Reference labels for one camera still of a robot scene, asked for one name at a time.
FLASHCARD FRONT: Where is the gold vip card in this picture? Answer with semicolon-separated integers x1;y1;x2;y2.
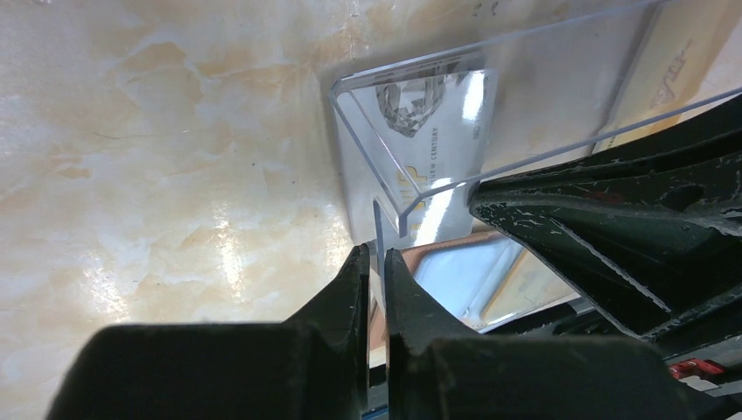
593;1;741;152
477;250;578;330

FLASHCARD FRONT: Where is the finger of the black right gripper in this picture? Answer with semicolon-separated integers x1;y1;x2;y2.
469;98;741;340

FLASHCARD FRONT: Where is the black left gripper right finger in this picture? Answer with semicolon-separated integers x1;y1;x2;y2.
383;249;690;419

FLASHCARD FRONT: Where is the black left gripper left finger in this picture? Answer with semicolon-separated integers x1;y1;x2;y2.
48;245;370;419

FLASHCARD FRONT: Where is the clear acrylic card box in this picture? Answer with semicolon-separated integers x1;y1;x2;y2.
329;0;742;303

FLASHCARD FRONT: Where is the brown leather card holder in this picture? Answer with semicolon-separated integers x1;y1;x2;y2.
368;230;581;368

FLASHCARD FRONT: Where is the red plastic box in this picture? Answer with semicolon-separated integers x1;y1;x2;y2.
668;358;725;381

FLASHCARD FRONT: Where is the silver VIP card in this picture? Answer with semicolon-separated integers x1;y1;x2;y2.
333;68;499;248

